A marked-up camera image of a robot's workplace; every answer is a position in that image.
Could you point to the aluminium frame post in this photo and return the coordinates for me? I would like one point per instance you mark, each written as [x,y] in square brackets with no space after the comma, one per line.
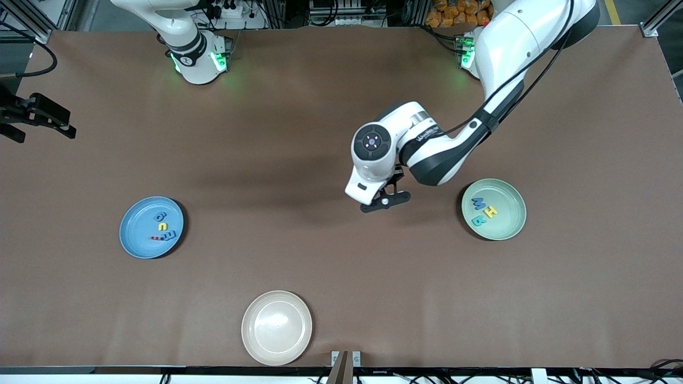
[41,36]
[650,31]

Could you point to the blue foam letter m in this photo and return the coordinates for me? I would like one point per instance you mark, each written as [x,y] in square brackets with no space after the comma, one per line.
[169,235]

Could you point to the blue round plate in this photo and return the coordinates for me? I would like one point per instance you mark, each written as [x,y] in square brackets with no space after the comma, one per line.
[139,234]

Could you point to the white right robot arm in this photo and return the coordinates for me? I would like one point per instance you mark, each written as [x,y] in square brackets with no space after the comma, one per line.
[192,53]

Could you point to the dark equipment cabinet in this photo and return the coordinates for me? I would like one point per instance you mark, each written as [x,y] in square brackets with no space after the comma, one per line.
[347,10]

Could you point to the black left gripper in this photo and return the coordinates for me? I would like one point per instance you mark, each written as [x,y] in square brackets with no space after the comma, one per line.
[398,176]

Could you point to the brown table cover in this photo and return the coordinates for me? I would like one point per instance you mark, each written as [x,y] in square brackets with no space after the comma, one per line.
[373,277]

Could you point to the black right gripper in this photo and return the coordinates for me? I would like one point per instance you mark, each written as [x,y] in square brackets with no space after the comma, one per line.
[17,113]

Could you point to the black table edge rail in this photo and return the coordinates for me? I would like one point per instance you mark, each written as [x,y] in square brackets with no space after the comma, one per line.
[160,369]

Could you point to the pile of orange packets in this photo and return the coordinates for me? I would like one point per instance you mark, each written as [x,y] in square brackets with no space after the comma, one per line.
[453,13]

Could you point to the yellow foam letter H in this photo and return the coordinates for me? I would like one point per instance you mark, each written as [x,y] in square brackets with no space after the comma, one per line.
[490,212]

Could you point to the blue foam letter W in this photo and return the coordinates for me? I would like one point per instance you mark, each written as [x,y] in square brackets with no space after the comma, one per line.
[478,203]

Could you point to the teal foam letter R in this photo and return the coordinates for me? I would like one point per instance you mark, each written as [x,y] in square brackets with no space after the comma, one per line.
[478,221]

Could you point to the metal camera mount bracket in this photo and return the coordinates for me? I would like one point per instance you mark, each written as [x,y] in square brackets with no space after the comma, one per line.
[341,368]

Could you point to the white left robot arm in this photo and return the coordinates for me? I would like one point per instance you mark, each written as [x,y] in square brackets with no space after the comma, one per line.
[507,53]

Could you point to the green round plate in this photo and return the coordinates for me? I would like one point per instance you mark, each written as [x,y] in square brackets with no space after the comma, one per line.
[504,226]

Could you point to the blue foam letter g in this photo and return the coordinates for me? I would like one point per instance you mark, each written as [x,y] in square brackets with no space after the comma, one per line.
[160,216]

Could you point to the white power strip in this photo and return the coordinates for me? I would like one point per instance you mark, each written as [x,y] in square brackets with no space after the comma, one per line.
[240,21]

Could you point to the beige round plate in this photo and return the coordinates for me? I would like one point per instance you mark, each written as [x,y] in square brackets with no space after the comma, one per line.
[277,328]

